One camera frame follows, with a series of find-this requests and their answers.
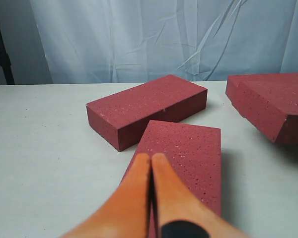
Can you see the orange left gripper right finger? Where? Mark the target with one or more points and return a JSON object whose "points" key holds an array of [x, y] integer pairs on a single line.
{"points": [[179, 213]]}

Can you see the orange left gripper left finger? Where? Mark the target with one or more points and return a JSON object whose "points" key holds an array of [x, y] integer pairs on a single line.
{"points": [[126, 213]]}

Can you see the red brick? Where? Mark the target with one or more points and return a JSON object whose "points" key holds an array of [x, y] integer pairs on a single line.
{"points": [[122, 118], [194, 151]]}

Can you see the second row brick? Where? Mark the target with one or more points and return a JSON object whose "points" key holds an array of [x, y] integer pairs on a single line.
{"points": [[271, 105]]}

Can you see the top row left brick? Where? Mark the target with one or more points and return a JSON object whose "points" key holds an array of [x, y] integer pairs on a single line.
{"points": [[232, 89]]}

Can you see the white backdrop curtain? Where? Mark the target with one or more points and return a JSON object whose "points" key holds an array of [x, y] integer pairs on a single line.
{"points": [[124, 41]]}

